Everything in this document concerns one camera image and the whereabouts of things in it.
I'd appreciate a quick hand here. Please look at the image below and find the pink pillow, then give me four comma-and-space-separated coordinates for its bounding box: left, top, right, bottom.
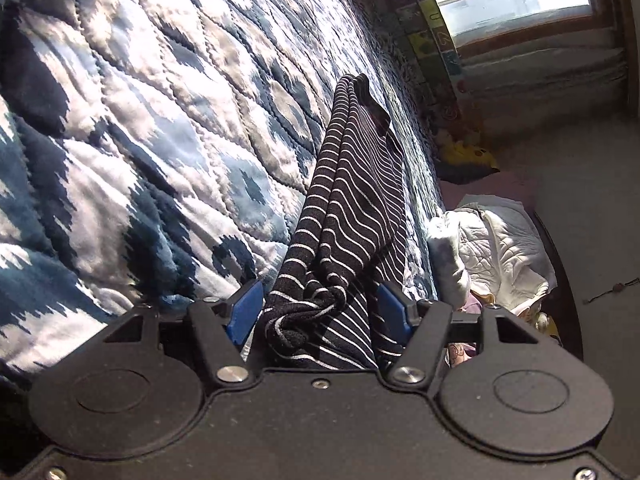
439, 171, 537, 211

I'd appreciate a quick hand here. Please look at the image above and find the pink cartoon print garment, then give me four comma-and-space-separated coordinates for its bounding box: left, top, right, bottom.
447, 294, 490, 369

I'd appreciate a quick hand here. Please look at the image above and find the yellow plush toy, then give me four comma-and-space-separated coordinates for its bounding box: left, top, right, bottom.
435, 129, 499, 170

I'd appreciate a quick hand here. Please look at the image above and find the grey window curtain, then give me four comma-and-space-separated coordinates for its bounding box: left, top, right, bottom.
462, 27, 630, 143

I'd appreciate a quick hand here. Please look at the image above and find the yellow cartoon cushion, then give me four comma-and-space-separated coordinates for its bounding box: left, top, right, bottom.
534, 311, 563, 347

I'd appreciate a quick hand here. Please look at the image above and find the blue white quilted bedspread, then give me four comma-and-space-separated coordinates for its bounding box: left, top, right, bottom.
1, 0, 442, 390

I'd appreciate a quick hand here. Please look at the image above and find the colourful alphabet foam mat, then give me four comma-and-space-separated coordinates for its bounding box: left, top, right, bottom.
364, 0, 484, 143

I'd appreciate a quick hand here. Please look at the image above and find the white quilted blanket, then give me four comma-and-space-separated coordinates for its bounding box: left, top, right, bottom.
446, 195, 556, 318

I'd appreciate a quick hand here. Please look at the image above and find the black white striped garment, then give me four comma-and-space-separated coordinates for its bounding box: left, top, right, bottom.
250, 75, 407, 370

